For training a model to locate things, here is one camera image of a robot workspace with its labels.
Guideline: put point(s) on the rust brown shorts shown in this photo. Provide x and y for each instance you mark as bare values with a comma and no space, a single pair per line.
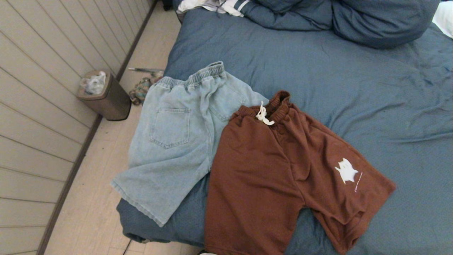
254,177

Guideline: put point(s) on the light blue denim shorts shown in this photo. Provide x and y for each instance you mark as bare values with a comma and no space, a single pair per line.
170,159

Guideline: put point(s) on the multicoloured cloth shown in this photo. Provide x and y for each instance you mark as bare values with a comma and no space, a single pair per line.
141,92

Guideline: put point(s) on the silver metal object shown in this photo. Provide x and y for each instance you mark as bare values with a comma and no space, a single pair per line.
141,69

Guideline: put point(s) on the brown metal trash bin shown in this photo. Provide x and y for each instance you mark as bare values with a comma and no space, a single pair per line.
113,102

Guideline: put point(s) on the white striped garment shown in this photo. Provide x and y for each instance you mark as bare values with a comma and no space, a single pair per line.
212,5

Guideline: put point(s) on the crumpled blue blanket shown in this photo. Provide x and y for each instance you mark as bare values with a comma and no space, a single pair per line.
290,16

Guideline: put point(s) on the small black object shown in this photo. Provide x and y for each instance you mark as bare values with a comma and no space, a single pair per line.
167,4

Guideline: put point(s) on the clear plastic bin liner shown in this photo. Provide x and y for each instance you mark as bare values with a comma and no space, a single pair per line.
95,84

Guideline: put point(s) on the blue bed cover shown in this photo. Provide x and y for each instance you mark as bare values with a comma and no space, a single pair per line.
354,71

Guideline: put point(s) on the blue pillow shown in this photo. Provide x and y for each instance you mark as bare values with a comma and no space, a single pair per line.
382,21

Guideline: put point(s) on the white pillow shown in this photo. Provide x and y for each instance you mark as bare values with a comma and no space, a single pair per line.
445,19

